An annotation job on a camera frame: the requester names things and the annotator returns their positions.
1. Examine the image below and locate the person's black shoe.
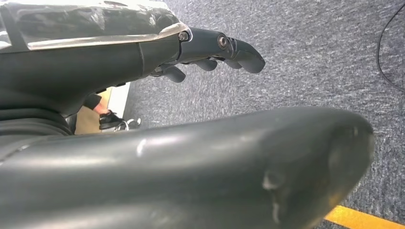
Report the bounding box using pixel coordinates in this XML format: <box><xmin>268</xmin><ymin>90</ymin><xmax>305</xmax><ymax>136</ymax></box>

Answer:
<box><xmin>98</xmin><ymin>110</ymin><xmax>125</xmax><ymax>131</ymax></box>

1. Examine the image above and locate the person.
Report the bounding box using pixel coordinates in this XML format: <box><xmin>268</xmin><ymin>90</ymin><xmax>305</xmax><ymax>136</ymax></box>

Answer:
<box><xmin>83</xmin><ymin>93</ymin><xmax>125</xmax><ymax>131</ymax></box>

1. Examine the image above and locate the yellow floor tape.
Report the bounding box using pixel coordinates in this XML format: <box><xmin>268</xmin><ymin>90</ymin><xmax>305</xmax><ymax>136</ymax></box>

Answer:
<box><xmin>324</xmin><ymin>205</ymin><xmax>405</xmax><ymax>229</ymax></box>

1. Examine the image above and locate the chrome chair base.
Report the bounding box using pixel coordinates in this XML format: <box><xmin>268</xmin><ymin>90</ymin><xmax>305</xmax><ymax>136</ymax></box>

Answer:
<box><xmin>113</xmin><ymin>117</ymin><xmax>142</xmax><ymax>132</ymax></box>

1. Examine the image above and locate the black floor cable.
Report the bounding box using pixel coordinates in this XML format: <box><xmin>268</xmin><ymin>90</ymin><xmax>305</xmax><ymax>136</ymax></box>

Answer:
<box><xmin>376</xmin><ymin>0</ymin><xmax>405</xmax><ymax>93</ymax></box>

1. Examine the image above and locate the white desk panel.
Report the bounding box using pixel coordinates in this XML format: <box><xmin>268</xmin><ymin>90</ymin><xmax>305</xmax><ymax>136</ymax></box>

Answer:
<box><xmin>107</xmin><ymin>82</ymin><xmax>131</xmax><ymax>120</ymax></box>

